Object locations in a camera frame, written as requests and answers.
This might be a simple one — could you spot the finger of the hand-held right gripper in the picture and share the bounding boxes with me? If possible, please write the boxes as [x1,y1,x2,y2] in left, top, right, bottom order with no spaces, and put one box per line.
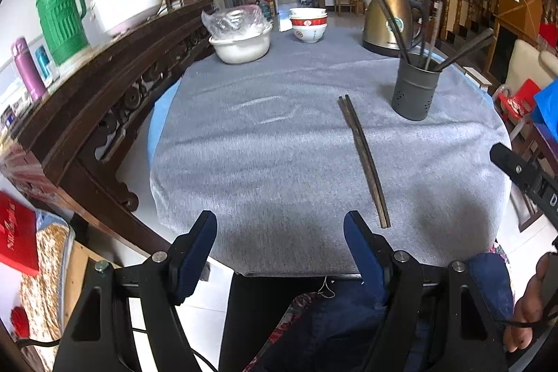
[489,142,545,203]

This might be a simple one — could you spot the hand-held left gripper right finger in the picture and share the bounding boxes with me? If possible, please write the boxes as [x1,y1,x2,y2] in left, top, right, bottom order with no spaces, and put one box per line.
[344,211,508,372]

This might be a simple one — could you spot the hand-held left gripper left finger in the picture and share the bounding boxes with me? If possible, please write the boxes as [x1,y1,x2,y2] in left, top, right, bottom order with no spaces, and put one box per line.
[52,211,218,372]

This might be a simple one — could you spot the dark wooden chopstick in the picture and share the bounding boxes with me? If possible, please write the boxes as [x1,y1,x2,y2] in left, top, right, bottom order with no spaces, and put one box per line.
[338,97,387,229]
[344,94,391,227]

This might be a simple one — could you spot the grey metal chopstick holder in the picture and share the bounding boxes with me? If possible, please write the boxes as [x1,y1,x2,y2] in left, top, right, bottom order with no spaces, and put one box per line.
[391,52,441,121]

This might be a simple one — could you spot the bunch of dark chopsticks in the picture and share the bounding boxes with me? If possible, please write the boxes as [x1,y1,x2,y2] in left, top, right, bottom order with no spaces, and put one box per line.
[372,0,495,72]

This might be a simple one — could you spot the person's right hand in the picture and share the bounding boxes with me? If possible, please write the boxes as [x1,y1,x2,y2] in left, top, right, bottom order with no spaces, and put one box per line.
[503,253,556,353]

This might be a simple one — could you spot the red plastic chair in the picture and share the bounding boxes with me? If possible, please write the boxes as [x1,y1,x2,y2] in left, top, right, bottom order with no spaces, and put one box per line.
[497,78,543,137]

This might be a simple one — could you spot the person's navy trousers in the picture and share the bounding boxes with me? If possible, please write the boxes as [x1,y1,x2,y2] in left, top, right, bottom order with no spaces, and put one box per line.
[244,254,515,372]

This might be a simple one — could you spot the small white stool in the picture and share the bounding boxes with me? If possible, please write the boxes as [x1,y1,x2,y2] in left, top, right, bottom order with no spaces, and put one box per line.
[462,66,491,89]

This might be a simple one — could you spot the cream sofa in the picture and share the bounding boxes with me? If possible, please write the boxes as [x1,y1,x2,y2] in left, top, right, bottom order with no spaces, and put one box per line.
[503,38,558,94]

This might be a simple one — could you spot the grey tablecloth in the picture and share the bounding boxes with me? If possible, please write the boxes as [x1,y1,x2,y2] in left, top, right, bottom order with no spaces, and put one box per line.
[149,23,512,278]

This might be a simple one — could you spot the light blue table cover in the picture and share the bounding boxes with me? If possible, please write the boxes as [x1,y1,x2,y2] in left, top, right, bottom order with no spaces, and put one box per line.
[147,52,495,157]

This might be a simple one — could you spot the patterned brown cloth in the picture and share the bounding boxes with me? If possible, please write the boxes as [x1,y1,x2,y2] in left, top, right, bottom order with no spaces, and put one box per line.
[20,212,77,359]

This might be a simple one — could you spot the wooden stair railing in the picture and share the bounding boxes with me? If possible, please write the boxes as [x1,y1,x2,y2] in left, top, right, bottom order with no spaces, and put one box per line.
[436,0,502,46]

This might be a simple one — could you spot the red flat box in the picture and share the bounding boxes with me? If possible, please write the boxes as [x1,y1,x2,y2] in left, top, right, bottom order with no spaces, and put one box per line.
[0,191,41,277]

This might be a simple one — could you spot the carved dark wooden sideboard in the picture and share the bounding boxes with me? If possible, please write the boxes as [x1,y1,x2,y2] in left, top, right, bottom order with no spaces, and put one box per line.
[0,0,214,257]

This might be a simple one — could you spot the bronze electric kettle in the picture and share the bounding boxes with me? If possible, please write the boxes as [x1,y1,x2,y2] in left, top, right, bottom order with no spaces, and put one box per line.
[362,0,430,58]

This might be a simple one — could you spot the white plastic basin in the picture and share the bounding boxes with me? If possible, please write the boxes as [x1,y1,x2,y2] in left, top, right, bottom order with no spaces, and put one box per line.
[208,25,273,64]

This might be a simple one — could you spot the white bowl red pattern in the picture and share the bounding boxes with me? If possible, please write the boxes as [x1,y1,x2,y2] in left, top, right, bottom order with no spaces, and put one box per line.
[291,23,327,44]
[289,8,328,28]

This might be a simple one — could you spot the clear plastic bag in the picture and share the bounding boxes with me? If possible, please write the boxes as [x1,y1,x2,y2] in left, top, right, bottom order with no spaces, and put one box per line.
[201,5,271,41]

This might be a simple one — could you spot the blue drink bottle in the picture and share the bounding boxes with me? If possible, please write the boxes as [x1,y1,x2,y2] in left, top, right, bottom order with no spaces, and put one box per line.
[35,46,52,81]

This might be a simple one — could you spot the purple drink bottle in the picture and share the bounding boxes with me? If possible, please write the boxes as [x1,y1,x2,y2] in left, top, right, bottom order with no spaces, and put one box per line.
[11,36,48,101]

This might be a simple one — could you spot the white rice cooker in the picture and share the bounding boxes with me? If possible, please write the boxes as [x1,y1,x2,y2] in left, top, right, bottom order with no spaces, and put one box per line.
[89,0,163,39]

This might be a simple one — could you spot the green thermos flask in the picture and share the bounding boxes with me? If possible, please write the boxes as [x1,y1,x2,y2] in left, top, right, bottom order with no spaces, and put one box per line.
[36,0,91,65]

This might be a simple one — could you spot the black cable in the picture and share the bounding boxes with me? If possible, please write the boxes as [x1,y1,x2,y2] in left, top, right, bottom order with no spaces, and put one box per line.
[17,326,146,352]

